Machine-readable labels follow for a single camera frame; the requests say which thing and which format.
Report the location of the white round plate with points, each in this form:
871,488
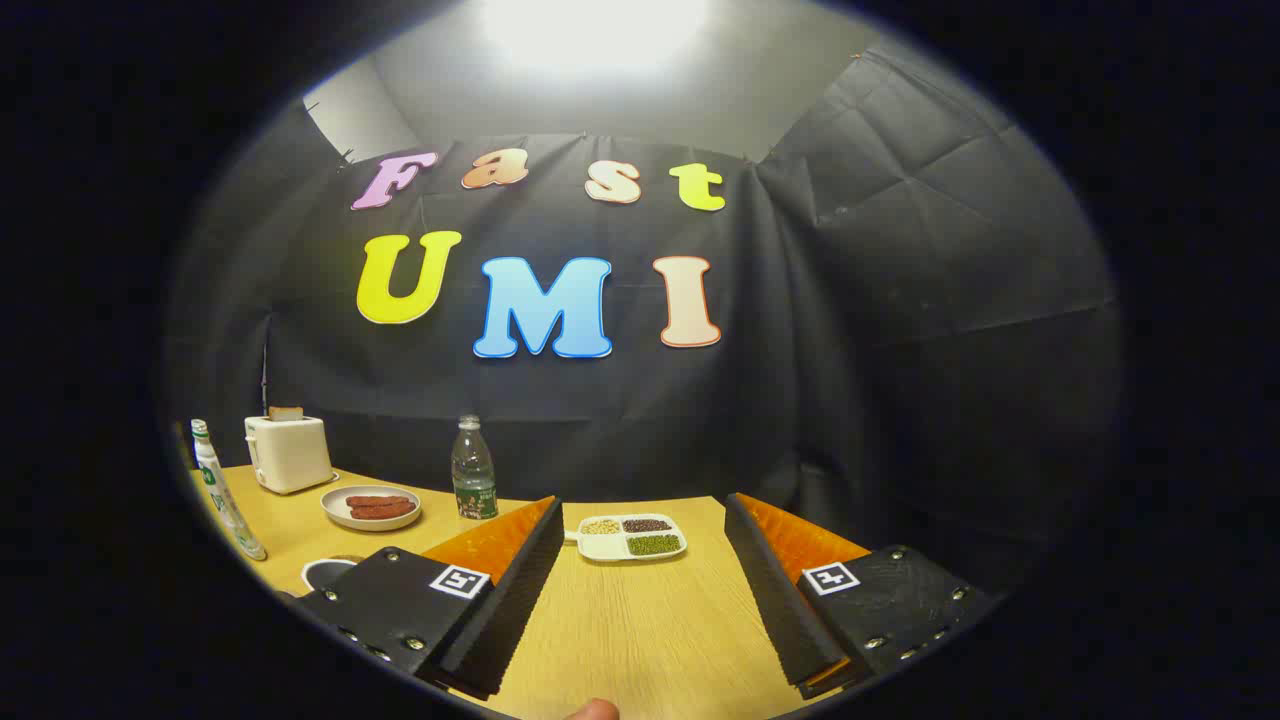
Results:
338,512

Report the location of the wooden table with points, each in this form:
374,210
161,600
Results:
640,620

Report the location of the toast slice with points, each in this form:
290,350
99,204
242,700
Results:
285,413

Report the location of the dark red beans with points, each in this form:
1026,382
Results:
646,525

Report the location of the yellow soybeans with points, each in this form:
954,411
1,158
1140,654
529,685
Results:
600,526

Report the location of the cream white toaster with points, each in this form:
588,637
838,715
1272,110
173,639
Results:
290,455

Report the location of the red sausage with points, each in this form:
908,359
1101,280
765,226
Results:
385,512
378,500

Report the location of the green mung beans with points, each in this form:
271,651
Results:
654,544

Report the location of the white juice bottle green label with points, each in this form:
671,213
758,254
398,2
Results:
222,490

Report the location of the clear plastic water bottle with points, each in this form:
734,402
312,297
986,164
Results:
474,480

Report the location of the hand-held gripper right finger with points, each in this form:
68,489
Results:
790,610

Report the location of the white divided dish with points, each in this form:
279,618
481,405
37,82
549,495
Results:
600,546

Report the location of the ceiling light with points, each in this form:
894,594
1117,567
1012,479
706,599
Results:
595,30

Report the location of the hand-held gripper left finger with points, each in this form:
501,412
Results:
500,620

